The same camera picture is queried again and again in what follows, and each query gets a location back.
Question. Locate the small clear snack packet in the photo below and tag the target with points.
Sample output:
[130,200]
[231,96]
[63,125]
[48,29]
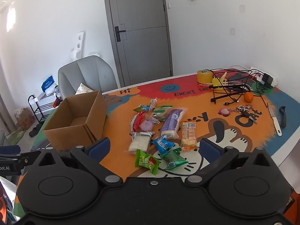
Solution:
[153,103]

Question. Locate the black peeler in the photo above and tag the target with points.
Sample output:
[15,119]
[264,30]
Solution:
[283,117]

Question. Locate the colourful cartoon table mat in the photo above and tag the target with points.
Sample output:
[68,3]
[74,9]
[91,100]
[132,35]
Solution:
[121,121]

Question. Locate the small printed cardboard box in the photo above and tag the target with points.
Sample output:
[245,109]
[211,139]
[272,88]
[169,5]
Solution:
[24,119]

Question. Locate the yellow clip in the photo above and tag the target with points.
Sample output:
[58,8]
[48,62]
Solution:
[218,82]

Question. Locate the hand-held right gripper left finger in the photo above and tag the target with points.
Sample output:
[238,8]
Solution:
[99,148]

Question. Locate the green red snack packet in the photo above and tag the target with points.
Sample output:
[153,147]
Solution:
[146,161]

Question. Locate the blue snack packet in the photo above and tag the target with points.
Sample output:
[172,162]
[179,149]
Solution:
[163,143]

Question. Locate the grey chair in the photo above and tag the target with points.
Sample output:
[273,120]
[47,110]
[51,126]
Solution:
[93,72]

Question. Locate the white foam piece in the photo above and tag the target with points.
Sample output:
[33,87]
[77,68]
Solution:
[78,44]

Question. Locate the yellow tape roll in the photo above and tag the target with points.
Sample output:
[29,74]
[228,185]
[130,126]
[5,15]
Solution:
[204,76]

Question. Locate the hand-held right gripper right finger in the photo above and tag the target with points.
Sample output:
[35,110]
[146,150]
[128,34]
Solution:
[209,148]

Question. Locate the black charger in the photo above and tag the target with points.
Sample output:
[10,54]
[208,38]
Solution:
[268,77]

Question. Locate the orange label cake packet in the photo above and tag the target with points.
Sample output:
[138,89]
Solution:
[188,134]

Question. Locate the low white wall outlet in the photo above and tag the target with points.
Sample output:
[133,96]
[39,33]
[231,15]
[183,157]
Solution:
[232,31]

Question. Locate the bunch of keys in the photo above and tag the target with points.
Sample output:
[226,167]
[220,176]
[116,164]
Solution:
[245,112]

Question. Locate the brown cardboard box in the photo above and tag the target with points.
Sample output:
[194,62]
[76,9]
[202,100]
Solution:
[93,114]

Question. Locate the white dotted pillow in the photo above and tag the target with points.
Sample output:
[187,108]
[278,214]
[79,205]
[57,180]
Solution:
[84,89]

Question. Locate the black shoe rack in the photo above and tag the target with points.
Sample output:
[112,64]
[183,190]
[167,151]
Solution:
[38,107]

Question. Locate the green white cow-print packet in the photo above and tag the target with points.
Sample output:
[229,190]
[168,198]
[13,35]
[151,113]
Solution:
[160,113]

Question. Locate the white power strip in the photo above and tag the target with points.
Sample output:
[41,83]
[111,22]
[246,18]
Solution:
[255,71]

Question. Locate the orange fruit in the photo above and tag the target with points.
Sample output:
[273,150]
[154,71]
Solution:
[248,97]

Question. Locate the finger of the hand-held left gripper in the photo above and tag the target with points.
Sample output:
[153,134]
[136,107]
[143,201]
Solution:
[25,156]

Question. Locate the grey door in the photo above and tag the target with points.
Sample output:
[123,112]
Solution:
[140,28]

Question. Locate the blue white bag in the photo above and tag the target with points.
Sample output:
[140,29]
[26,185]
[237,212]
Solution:
[48,83]

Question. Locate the green blue small packet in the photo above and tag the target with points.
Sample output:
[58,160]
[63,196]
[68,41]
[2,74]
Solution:
[140,108]

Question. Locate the purple bread packet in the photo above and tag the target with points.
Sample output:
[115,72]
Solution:
[172,121]

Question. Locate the green floor mat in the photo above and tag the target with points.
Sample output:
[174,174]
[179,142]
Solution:
[16,137]

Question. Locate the clear white cake packet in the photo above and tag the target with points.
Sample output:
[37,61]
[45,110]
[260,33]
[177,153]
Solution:
[140,143]

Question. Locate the dark slippers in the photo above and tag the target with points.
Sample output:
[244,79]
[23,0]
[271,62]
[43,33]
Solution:
[35,131]

